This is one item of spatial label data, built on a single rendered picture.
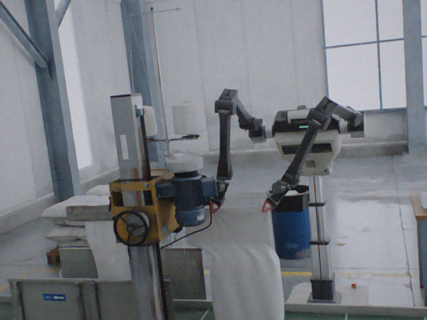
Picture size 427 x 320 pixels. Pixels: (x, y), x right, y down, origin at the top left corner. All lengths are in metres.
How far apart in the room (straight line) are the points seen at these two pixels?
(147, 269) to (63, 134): 6.20
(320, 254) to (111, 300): 1.35
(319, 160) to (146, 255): 1.23
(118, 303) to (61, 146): 5.86
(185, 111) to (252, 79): 8.41
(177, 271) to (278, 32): 7.98
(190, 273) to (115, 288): 0.59
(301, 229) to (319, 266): 1.61
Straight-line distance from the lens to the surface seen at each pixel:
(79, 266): 3.84
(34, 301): 3.44
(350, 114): 2.91
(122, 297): 3.12
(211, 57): 11.25
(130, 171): 2.59
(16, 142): 8.24
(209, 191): 2.60
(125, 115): 2.56
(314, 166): 3.31
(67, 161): 8.79
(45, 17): 8.80
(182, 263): 3.49
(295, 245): 5.16
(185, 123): 2.65
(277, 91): 10.92
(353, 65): 10.73
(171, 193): 2.61
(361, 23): 10.75
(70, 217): 3.37
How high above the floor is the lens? 1.79
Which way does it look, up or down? 9 degrees down
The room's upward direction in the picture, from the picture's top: 6 degrees counter-clockwise
